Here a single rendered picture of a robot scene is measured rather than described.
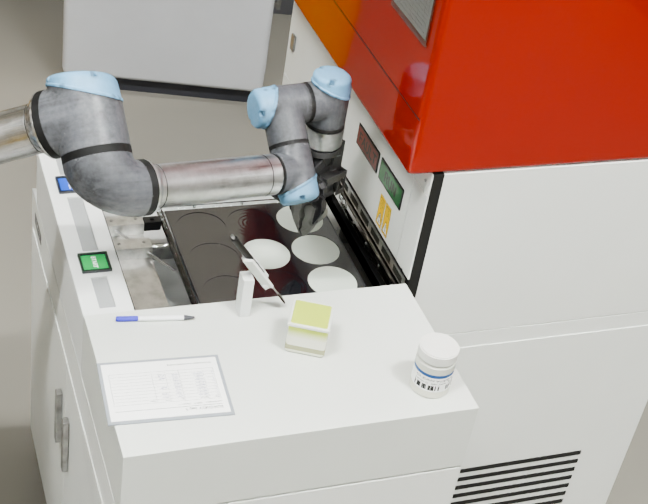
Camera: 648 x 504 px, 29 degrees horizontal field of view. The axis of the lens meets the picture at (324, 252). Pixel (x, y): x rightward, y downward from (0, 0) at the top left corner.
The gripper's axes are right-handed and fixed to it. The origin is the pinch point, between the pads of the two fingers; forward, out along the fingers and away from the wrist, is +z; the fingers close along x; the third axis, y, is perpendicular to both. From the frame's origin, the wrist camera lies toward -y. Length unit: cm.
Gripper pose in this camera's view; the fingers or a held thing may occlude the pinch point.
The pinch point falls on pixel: (300, 231)
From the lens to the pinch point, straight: 251.1
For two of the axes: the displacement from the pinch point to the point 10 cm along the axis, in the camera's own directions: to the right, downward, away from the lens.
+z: -1.4, 7.9, 5.9
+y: 6.6, -3.7, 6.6
